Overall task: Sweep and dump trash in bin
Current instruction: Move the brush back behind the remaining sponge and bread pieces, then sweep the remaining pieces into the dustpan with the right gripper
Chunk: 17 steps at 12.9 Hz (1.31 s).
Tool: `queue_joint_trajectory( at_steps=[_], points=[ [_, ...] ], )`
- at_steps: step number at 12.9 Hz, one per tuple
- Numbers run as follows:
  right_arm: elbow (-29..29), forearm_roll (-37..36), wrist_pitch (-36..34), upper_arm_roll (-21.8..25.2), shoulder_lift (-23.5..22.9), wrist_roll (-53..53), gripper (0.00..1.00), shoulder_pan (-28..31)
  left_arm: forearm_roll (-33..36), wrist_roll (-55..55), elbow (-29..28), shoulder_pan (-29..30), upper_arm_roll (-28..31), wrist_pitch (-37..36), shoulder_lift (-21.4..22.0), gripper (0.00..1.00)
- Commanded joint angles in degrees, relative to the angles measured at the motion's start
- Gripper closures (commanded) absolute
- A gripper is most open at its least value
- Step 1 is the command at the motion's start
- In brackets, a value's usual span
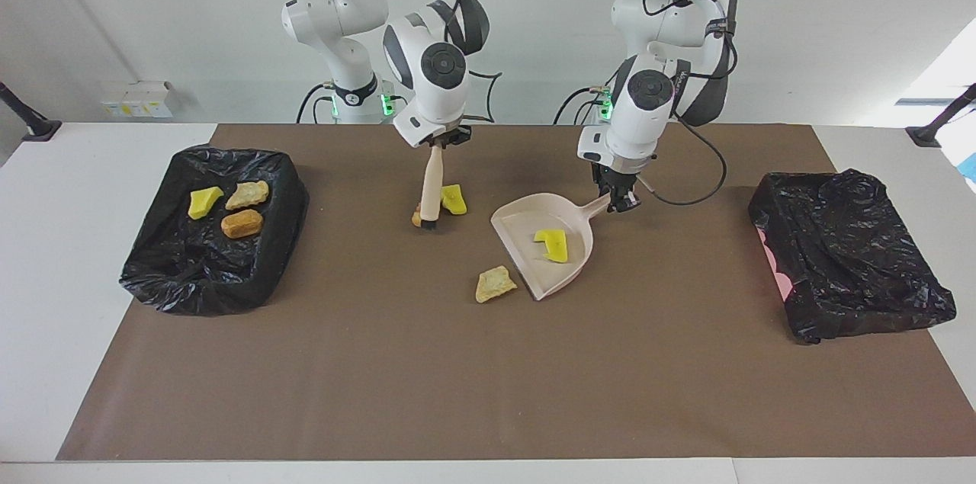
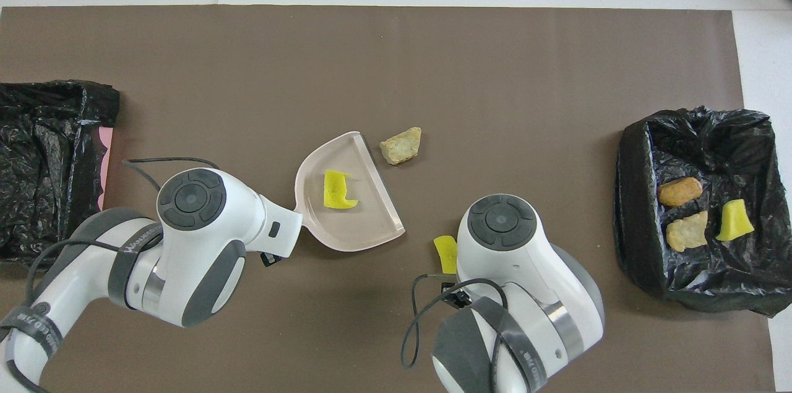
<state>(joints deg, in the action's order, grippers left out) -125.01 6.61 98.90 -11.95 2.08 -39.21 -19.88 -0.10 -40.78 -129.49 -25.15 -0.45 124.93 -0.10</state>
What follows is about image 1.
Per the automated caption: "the beige hand brush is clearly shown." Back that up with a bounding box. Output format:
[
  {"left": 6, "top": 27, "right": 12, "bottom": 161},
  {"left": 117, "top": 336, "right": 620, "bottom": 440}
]
[{"left": 418, "top": 145, "right": 447, "bottom": 232}]

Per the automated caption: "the beige plastic dustpan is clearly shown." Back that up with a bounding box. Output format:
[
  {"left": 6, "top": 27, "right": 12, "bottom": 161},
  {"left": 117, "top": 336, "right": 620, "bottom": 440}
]
[{"left": 490, "top": 193, "right": 612, "bottom": 301}]

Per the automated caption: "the pale flaky pastry piece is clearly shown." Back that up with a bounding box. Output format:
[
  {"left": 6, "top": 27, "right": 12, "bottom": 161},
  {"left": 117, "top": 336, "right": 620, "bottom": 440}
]
[{"left": 475, "top": 265, "right": 518, "bottom": 304}]

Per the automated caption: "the long flaky croissant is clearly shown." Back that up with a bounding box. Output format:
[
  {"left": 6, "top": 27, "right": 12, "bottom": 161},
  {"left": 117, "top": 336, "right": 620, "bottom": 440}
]
[{"left": 225, "top": 180, "right": 271, "bottom": 211}]

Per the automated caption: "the brown bread loaf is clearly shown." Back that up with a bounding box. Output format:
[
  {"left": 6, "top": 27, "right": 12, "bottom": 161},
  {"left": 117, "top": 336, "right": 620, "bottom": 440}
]
[{"left": 221, "top": 209, "right": 265, "bottom": 239}]

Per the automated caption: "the yellow sponge wedge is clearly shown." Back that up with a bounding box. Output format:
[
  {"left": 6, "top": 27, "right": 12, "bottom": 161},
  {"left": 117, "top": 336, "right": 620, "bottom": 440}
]
[{"left": 188, "top": 186, "right": 226, "bottom": 220}]

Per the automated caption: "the black bag lined pink bin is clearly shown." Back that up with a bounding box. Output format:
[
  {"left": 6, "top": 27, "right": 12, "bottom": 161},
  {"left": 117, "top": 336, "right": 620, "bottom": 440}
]
[{"left": 747, "top": 168, "right": 958, "bottom": 345}]

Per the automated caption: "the brown table mat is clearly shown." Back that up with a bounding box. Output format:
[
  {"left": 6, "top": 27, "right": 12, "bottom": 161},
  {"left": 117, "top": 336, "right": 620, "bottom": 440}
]
[{"left": 57, "top": 123, "right": 976, "bottom": 462}]

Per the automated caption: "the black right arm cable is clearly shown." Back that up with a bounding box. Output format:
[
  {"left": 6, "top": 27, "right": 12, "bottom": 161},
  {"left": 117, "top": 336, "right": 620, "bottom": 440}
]
[{"left": 268, "top": 0, "right": 504, "bottom": 123}]

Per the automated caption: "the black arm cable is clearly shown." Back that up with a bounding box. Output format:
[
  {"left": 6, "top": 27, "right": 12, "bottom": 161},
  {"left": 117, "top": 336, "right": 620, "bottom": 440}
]
[
  {"left": 639, "top": 0, "right": 739, "bottom": 207},
  {"left": 268, "top": 0, "right": 504, "bottom": 123}
]

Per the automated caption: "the black left base cable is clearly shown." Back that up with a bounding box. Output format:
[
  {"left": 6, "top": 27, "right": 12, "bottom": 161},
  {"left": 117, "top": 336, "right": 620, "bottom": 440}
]
[{"left": 554, "top": 84, "right": 615, "bottom": 124}]

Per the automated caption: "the black base cable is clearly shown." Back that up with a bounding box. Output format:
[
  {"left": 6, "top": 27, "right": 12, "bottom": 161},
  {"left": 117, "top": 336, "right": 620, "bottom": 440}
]
[
  {"left": 554, "top": 84, "right": 615, "bottom": 124},
  {"left": 296, "top": 82, "right": 336, "bottom": 124}
]

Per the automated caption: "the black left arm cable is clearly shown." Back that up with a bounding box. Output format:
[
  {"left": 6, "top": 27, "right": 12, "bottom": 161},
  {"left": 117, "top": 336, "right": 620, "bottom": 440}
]
[{"left": 639, "top": 0, "right": 739, "bottom": 207}]

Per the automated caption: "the black right base cable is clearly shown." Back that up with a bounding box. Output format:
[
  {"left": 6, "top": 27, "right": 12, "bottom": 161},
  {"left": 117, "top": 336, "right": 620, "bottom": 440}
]
[{"left": 296, "top": 82, "right": 336, "bottom": 124}]

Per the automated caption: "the white wall socket box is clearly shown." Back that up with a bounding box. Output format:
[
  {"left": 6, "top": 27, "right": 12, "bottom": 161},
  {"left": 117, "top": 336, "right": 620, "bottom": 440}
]
[{"left": 101, "top": 82, "right": 176, "bottom": 119}]

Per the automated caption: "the black camera stand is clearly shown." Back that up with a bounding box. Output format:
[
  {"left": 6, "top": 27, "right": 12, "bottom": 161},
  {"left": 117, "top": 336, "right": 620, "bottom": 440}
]
[
  {"left": 0, "top": 82, "right": 62, "bottom": 143},
  {"left": 906, "top": 84, "right": 976, "bottom": 148}
]

